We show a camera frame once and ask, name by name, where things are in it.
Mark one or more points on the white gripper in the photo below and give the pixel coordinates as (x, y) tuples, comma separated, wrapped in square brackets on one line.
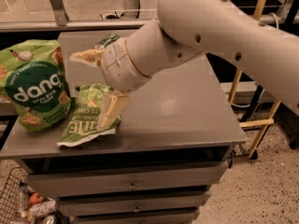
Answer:
[(120, 65)]

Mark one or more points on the green Kettle jalapeno chip bag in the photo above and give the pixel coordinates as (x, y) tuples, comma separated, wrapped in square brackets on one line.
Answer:
[(82, 127)]

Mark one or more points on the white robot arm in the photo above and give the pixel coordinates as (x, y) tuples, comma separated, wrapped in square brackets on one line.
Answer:
[(186, 29)]

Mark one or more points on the green Dang rice chip bag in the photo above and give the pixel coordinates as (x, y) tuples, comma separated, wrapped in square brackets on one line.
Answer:
[(32, 78)]

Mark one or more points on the green soda can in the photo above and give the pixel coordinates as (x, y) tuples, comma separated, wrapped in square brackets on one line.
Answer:
[(107, 40)]

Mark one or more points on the grey drawer cabinet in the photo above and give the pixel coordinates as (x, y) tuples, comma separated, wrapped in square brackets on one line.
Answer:
[(180, 116)]

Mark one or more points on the top grey drawer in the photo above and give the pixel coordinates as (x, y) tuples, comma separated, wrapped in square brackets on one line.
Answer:
[(128, 179)]

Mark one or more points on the grey drawer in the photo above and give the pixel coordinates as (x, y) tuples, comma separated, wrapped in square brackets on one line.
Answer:
[(171, 216), (133, 204), (128, 179)]

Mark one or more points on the middle grey drawer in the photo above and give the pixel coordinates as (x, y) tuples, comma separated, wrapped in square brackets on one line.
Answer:
[(133, 204)]

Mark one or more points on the orange fruit in basket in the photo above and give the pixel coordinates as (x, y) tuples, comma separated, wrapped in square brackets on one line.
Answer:
[(35, 198)]

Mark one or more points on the white packet in basket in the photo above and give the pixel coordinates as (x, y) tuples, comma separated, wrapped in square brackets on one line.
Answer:
[(43, 209)]

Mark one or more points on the silver can in basket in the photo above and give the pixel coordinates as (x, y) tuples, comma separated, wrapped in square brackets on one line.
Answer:
[(51, 219)]

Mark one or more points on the bottom grey drawer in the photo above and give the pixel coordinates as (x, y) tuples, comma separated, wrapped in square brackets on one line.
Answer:
[(171, 216)]

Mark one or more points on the metal railing frame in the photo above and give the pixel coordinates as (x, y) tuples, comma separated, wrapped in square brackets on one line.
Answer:
[(74, 15)]

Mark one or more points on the black wire basket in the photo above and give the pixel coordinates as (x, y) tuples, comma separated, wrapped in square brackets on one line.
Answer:
[(8, 197)]

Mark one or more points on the yellow wooden frame stand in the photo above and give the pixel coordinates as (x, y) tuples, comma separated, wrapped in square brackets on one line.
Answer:
[(262, 124)]

